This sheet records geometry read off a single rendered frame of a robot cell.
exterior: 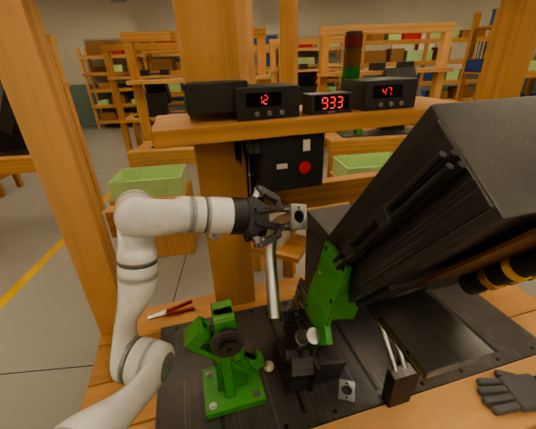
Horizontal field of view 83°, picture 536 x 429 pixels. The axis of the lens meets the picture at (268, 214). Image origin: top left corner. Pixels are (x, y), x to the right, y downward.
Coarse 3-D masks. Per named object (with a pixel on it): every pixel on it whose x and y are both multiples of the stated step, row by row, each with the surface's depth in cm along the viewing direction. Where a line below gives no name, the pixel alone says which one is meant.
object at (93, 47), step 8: (88, 40) 880; (96, 40) 882; (104, 40) 883; (112, 40) 885; (120, 40) 886; (88, 48) 888; (96, 48) 890; (392, 48) 956; (400, 48) 958; (408, 48) 960; (256, 56) 935; (96, 64) 908; (104, 64) 910; (120, 64) 913
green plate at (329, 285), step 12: (324, 252) 74; (336, 252) 69; (324, 264) 73; (336, 264) 69; (324, 276) 73; (336, 276) 68; (348, 276) 65; (312, 288) 78; (324, 288) 72; (336, 288) 68; (348, 288) 69; (312, 300) 77; (324, 300) 72; (336, 300) 68; (348, 300) 71; (312, 312) 77; (324, 312) 72; (336, 312) 71; (348, 312) 72
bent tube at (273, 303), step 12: (300, 204) 65; (288, 216) 66; (300, 216) 67; (300, 228) 65; (276, 240) 75; (264, 252) 76; (276, 264) 75; (276, 276) 74; (276, 288) 74; (276, 300) 73; (276, 312) 72
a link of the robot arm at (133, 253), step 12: (132, 192) 52; (144, 192) 54; (120, 240) 54; (132, 240) 55; (144, 240) 56; (120, 252) 52; (132, 252) 52; (144, 252) 53; (156, 252) 55; (120, 264) 52; (132, 264) 52; (144, 264) 53
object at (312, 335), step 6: (300, 330) 77; (306, 330) 72; (312, 330) 72; (318, 330) 72; (294, 336) 77; (300, 336) 74; (306, 336) 71; (312, 336) 71; (318, 336) 72; (300, 342) 75; (306, 342) 72; (312, 342) 70; (318, 342) 71
